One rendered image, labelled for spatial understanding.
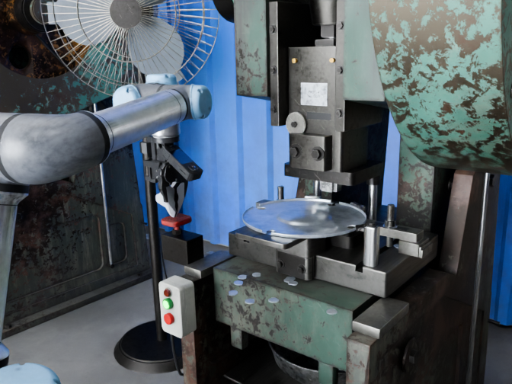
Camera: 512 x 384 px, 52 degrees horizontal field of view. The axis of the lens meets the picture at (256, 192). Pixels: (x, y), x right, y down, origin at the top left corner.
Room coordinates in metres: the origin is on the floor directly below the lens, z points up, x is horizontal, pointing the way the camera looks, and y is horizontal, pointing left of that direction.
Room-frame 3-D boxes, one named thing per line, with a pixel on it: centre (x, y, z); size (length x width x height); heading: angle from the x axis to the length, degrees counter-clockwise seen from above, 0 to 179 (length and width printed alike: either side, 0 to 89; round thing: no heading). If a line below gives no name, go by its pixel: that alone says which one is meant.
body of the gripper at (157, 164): (1.34, 0.23, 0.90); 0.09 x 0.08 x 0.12; 51
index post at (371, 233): (1.08, -0.25, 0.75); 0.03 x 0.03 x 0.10; 51
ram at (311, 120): (1.26, -0.17, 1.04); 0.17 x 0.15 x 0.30; 141
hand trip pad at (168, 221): (1.32, 0.21, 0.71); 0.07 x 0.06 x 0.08; 141
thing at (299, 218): (1.19, -0.11, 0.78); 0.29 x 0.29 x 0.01
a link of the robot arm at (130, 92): (1.23, 0.25, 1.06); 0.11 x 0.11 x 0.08; 65
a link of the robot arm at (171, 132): (1.33, 0.23, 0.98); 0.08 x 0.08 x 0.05
